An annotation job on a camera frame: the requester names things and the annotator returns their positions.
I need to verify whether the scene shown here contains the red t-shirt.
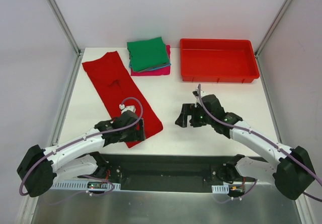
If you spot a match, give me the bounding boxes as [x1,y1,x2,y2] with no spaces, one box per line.
[83,51,164,138]

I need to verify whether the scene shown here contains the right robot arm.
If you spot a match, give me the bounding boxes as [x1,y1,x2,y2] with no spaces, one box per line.
[175,92,320,200]

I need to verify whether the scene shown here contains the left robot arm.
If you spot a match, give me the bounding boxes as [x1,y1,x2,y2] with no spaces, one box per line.
[17,110,145,197]

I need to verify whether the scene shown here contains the pink folded t-shirt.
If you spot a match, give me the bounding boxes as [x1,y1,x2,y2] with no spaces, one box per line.
[129,44,171,76]

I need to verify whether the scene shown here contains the red plastic bin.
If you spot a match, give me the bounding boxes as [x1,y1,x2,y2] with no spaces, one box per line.
[180,38,260,84]

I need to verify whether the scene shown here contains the green folded t-shirt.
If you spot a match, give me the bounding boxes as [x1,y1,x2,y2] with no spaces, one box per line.
[127,37,170,72]

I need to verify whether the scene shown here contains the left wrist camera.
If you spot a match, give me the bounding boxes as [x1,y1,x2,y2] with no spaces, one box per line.
[119,104,136,114]

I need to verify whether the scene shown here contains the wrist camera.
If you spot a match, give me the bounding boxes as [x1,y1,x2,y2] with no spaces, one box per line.
[119,104,136,114]
[192,89,205,100]

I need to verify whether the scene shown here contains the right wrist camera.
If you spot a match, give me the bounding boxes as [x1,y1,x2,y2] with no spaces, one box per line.
[192,89,205,100]

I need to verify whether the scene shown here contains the aluminium front rail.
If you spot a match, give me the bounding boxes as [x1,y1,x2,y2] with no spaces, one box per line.
[31,158,306,184]

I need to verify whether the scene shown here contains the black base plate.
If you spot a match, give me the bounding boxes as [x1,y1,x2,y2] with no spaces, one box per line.
[76,154,262,194]

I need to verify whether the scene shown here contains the left white cable duct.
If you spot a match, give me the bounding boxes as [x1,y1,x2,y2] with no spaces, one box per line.
[51,180,121,191]

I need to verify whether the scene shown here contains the white cable duct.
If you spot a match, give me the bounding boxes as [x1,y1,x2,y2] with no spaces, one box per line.
[211,185,229,194]
[51,180,121,191]

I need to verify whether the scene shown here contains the right white cable duct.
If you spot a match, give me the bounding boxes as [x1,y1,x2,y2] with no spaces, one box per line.
[211,185,229,194]

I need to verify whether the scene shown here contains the left aluminium frame post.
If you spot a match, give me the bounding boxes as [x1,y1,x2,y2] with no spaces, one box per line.
[47,0,82,56]

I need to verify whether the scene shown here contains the aluminium frame post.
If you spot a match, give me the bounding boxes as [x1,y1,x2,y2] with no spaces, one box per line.
[47,0,82,56]
[255,0,294,58]

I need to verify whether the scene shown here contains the right aluminium frame post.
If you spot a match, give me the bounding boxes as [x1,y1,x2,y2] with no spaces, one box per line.
[255,0,294,58]

